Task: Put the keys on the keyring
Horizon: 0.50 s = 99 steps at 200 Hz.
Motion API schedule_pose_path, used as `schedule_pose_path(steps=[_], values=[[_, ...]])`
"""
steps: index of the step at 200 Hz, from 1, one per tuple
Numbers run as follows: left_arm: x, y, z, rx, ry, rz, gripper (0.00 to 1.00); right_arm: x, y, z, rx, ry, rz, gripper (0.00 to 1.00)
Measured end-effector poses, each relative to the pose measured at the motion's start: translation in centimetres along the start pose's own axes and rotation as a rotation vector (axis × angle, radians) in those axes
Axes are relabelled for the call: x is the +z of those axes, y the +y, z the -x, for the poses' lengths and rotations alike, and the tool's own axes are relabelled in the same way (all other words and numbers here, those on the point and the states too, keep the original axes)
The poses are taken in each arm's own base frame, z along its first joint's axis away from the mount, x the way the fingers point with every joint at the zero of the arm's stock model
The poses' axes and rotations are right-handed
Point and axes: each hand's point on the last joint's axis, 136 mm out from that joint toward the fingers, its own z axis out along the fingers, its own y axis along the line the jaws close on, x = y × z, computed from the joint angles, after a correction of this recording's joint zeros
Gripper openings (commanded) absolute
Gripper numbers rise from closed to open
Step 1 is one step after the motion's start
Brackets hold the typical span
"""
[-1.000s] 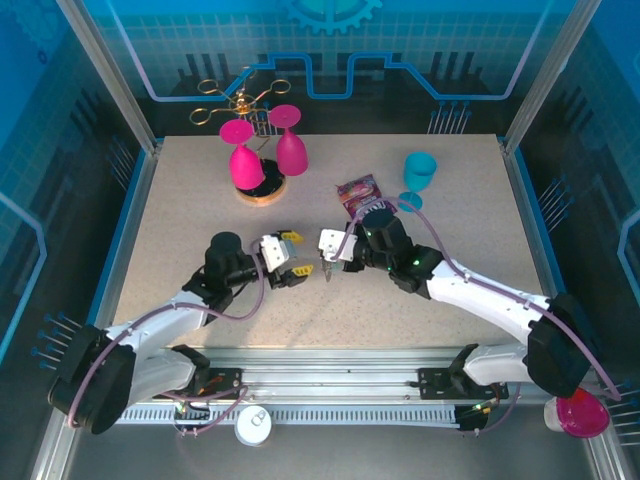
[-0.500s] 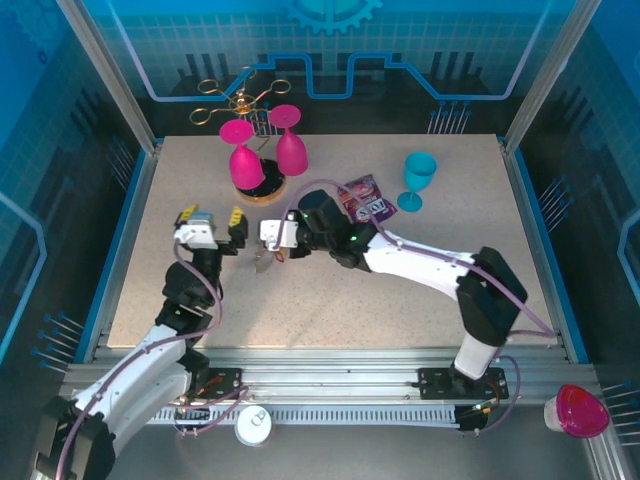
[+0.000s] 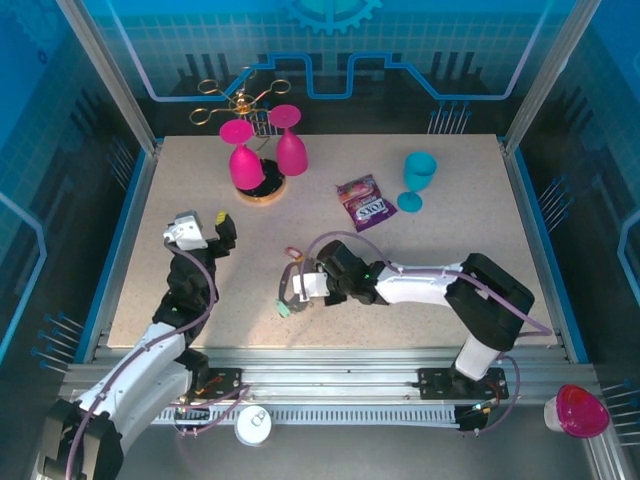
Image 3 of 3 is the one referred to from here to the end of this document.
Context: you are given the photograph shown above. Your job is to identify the gold wire glass rack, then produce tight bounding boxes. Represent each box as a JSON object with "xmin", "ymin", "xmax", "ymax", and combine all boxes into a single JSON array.
[{"xmin": 188, "ymin": 67, "xmax": 294, "ymax": 205}]

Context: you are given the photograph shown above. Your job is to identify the teal plastic goblet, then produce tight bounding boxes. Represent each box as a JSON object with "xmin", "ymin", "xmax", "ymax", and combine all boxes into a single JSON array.
[{"xmin": 397, "ymin": 151, "xmax": 439, "ymax": 212}]

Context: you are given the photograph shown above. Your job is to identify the white slotted cable duct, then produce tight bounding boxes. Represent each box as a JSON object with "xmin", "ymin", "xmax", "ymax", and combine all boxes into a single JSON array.
[{"xmin": 149, "ymin": 403, "xmax": 461, "ymax": 426}]

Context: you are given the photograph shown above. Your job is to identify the pink translucent cup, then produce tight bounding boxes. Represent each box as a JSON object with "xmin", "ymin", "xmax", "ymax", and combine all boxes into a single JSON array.
[{"xmin": 555, "ymin": 383, "xmax": 611, "ymax": 440}]

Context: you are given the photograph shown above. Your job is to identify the white cup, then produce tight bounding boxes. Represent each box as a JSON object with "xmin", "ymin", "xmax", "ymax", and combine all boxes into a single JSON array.
[{"xmin": 543, "ymin": 394, "xmax": 566, "ymax": 431}]

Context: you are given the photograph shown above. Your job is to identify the pink plastic wine glass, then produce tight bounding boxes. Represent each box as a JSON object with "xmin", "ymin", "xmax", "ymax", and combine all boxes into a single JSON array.
[
  {"xmin": 268, "ymin": 103, "xmax": 309, "ymax": 177},
  {"xmin": 218, "ymin": 118, "xmax": 266, "ymax": 191}
]

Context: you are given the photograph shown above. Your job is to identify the purple candy bag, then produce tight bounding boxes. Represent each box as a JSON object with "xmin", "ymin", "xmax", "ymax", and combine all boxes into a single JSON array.
[{"xmin": 334, "ymin": 173, "xmax": 400, "ymax": 234}]

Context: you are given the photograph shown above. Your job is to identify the aluminium frame post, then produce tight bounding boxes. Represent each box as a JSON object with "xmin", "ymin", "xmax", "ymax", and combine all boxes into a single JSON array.
[
  {"xmin": 53, "ymin": 0, "xmax": 164, "ymax": 157},
  {"xmin": 502, "ymin": 0, "xmax": 604, "ymax": 156}
]

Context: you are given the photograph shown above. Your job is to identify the white round cap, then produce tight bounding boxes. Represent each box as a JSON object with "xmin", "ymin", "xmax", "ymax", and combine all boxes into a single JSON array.
[{"xmin": 233, "ymin": 404, "xmax": 274, "ymax": 446}]

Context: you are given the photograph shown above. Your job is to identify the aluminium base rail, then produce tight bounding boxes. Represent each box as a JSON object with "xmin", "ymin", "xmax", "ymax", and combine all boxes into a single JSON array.
[{"xmin": 64, "ymin": 344, "xmax": 601, "ymax": 406}]

